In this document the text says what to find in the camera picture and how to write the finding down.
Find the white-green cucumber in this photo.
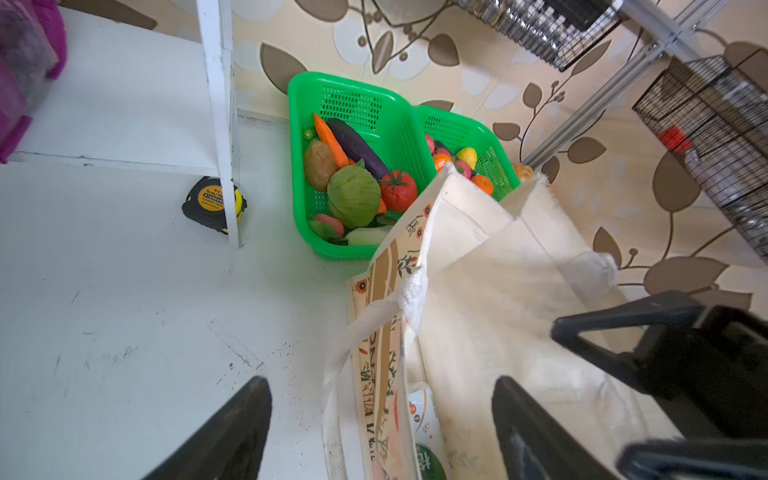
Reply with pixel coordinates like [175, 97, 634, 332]
[344, 226, 392, 247]

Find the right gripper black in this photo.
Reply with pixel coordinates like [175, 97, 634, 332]
[550, 291, 767, 438]

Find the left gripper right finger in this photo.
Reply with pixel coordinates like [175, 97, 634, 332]
[491, 376, 615, 480]

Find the green basket with vegetables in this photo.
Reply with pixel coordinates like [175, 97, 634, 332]
[286, 71, 438, 262]

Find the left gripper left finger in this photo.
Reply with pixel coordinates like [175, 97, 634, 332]
[146, 376, 272, 479]

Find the yellow black tape measure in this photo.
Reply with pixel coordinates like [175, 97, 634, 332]
[181, 176, 228, 235]

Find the green basket with fruit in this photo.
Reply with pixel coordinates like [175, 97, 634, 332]
[415, 106, 520, 202]

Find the purple eggplant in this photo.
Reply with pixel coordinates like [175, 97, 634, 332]
[326, 118, 389, 180]

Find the black wire basket right wall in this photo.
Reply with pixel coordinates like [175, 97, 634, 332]
[633, 42, 767, 259]

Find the red-capped bottle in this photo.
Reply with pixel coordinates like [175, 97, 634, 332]
[659, 125, 694, 153]

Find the orange carrot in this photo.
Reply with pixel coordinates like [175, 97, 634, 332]
[313, 114, 351, 168]

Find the white two-tier shelf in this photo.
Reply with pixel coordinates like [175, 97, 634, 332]
[9, 1, 240, 248]

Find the red tomato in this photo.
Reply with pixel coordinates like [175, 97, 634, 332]
[379, 170, 418, 213]

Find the magenta snack bag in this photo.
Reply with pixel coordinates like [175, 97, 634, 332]
[1, 0, 67, 164]

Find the brown potato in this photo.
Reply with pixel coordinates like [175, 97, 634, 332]
[303, 140, 339, 192]

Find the cream canvas tote bag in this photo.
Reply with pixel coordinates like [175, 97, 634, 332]
[321, 170, 679, 479]

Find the green cabbage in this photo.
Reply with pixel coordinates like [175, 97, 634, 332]
[327, 165, 381, 229]

